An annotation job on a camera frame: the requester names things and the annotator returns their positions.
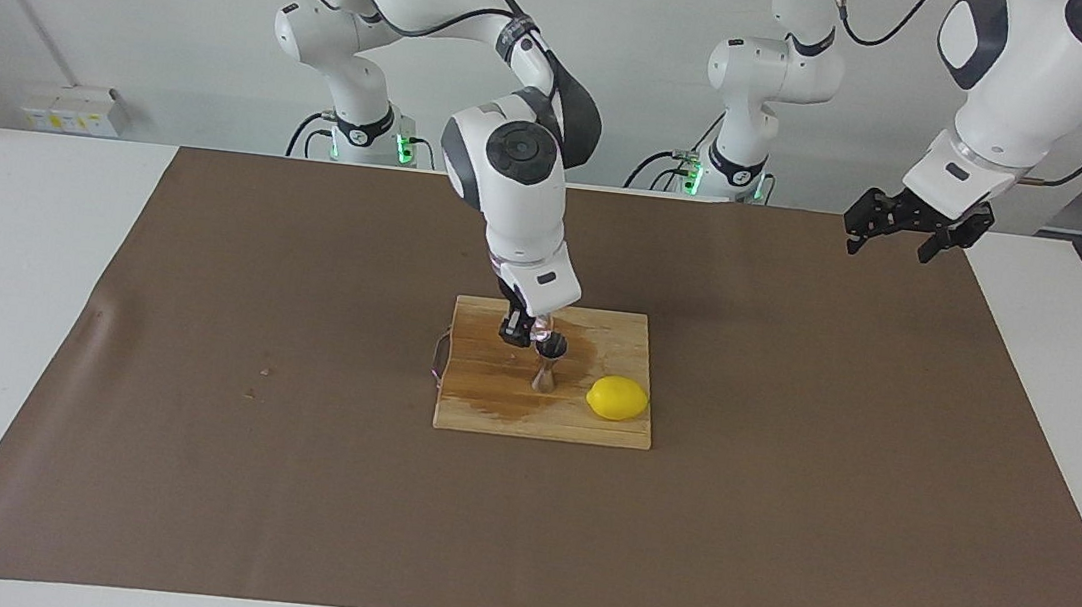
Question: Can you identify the steel double jigger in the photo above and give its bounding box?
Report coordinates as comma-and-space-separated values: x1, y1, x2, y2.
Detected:
530, 331, 571, 395

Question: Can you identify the white wall socket box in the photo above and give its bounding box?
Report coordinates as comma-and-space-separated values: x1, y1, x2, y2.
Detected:
17, 80, 127, 140

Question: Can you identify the wooden cutting board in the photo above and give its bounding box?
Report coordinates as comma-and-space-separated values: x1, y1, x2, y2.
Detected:
427, 292, 666, 453

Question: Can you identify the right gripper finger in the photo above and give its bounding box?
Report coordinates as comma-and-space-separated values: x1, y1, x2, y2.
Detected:
496, 313, 538, 350

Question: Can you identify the brown paper table mat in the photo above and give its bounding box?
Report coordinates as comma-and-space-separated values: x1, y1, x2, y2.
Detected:
0, 124, 1082, 607

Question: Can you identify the black base cable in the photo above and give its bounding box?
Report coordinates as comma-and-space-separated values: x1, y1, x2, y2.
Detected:
624, 147, 688, 195
285, 108, 336, 162

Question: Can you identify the yellow lemon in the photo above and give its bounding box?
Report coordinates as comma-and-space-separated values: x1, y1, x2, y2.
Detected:
583, 372, 653, 425

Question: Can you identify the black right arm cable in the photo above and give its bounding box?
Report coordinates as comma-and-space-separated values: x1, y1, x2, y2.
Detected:
286, 0, 574, 86

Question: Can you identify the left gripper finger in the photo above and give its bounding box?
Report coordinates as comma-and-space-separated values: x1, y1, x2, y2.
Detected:
916, 197, 999, 272
840, 184, 907, 261

